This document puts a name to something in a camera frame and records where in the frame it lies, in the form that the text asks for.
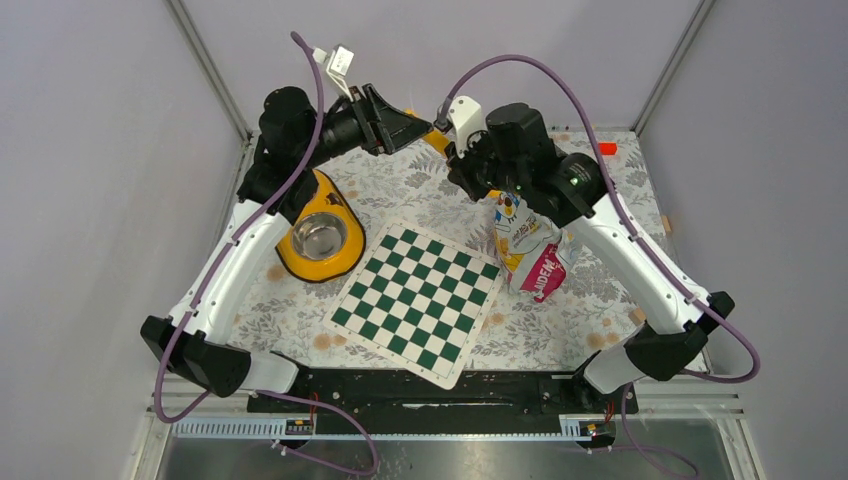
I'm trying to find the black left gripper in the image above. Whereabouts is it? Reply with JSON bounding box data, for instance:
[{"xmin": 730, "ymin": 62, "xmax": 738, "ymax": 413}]
[{"xmin": 299, "ymin": 83, "xmax": 432, "ymax": 169}]

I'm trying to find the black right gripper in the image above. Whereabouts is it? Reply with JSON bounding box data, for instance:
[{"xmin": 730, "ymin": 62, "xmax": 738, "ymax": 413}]
[{"xmin": 445, "ymin": 125, "xmax": 527, "ymax": 202}]

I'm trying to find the yellow plastic scoop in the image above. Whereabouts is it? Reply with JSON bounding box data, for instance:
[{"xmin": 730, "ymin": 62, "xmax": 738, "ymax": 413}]
[{"xmin": 412, "ymin": 126, "xmax": 452, "ymax": 159}]

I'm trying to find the pet food bag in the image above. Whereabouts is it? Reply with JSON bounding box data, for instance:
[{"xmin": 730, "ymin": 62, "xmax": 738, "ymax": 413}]
[{"xmin": 487, "ymin": 190, "xmax": 582, "ymax": 303}]

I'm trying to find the wooden cube near right arm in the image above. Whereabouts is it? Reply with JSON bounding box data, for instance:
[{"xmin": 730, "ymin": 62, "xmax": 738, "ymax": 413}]
[{"xmin": 628, "ymin": 308, "xmax": 647, "ymax": 326}]

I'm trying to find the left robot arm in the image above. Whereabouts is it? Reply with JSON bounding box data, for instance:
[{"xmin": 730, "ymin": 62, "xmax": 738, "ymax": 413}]
[{"xmin": 140, "ymin": 84, "xmax": 433, "ymax": 411}]

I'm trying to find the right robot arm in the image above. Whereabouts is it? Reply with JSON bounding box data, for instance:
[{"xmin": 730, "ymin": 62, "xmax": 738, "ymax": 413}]
[{"xmin": 440, "ymin": 96, "xmax": 717, "ymax": 412}]

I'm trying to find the yellow double pet bowl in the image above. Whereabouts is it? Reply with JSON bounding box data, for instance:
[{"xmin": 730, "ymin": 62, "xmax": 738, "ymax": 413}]
[{"xmin": 275, "ymin": 170, "xmax": 366, "ymax": 283}]

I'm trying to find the red rectangular block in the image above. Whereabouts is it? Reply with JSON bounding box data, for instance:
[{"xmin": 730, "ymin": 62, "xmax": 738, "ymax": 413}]
[{"xmin": 598, "ymin": 142, "xmax": 618, "ymax": 156}]

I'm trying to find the green white chessboard mat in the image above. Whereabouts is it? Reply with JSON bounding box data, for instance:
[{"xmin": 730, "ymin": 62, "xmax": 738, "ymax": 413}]
[{"xmin": 323, "ymin": 219, "xmax": 504, "ymax": 390}]

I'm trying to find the floral tablecloth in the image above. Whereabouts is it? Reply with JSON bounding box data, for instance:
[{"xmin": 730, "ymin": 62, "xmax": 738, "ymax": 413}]
[{"xmin": 230, "ymin": 132, "xmax": 666, "ymax": 371}]

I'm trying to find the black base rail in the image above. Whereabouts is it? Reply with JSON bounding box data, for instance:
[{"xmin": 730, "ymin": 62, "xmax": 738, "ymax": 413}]
[{"xmin": 287, "ymin": 368, "xmax": 639, "ymax": 415}]

